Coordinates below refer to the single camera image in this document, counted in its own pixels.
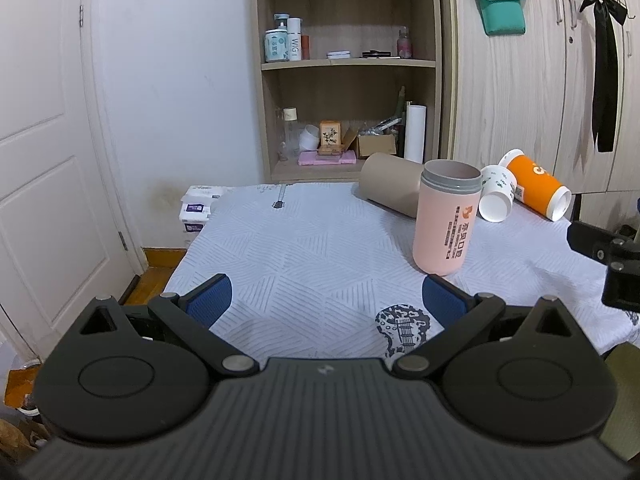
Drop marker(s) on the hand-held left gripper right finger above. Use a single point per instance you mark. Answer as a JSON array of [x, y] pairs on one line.
[[442, 300]]

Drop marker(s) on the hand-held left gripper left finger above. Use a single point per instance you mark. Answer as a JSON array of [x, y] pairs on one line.
[[212, 300]]

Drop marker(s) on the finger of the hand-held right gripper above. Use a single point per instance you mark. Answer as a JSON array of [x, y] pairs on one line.
[[590, 240]]

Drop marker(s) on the pink cup with grey rim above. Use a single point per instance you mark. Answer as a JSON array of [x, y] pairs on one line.
[[440, 230]]

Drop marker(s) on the orange paper cup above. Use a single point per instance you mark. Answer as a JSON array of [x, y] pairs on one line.
[[535, 180]]

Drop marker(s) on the white printed paper cup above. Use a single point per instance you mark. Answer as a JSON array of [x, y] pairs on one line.
[[495, 190]]

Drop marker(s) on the white plastic cup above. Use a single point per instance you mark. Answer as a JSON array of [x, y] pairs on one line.
[[310, 138]]

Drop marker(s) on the white tissue pack bundle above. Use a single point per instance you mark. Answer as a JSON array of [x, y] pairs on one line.
[[195, 212]]

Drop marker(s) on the white patterned blanket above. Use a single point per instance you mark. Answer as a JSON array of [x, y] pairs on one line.
[[310, 250]]

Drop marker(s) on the brown cardboard tube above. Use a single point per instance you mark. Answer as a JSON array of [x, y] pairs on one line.
[[387, 180]]

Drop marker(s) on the wooden wardrobe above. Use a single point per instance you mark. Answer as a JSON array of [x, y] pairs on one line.
[[540, 100]]

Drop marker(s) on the olive green cloth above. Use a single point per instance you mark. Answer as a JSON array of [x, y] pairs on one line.
[[627, 395]]

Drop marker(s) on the open cardboard box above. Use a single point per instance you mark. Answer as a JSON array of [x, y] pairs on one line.
[[375, 146]]

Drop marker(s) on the white paper roll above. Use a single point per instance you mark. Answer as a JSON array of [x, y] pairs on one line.
[[415, 132]]

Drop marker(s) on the black ribbon bow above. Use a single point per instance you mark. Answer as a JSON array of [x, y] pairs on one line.
[[605, 70]]

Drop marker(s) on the pink flat box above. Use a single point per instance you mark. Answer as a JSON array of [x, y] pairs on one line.
[[325, 158]]

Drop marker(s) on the clear bottle with cream cap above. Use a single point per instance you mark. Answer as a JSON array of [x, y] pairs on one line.
[[289, 132]]

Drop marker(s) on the floral wooden box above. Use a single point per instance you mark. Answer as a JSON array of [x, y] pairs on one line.
[[330, 135]]

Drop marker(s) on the orange cardboard box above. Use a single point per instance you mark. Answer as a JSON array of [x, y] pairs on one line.
[[20, 387]]

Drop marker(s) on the white door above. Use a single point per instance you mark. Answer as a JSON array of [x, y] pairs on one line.
[[45, 160]]

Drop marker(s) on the brown paper bag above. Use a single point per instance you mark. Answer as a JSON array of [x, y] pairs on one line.
[[17, 437]]

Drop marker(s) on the wooden bookshelf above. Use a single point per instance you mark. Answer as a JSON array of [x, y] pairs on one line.
[[350, 64]]

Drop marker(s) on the small black case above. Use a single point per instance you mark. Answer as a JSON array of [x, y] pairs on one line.
[[375, 53]]

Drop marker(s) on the pink bottle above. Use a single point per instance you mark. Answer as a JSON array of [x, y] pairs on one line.
[[404, 46]]

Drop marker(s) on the teal and white jar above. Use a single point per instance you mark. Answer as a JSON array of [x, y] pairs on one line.
[[276, 46]]

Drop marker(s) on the white round tin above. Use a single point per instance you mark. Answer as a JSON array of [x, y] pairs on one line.
[[339, 54]]

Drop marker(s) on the small red box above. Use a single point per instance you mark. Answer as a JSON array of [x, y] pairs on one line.
[[306, 47]]

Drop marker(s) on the white tall bottle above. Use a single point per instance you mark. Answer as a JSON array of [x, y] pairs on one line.
[[295, 40]]

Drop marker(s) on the teal capped pump bottle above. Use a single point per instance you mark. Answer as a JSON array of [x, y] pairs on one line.
[[281, 21]]

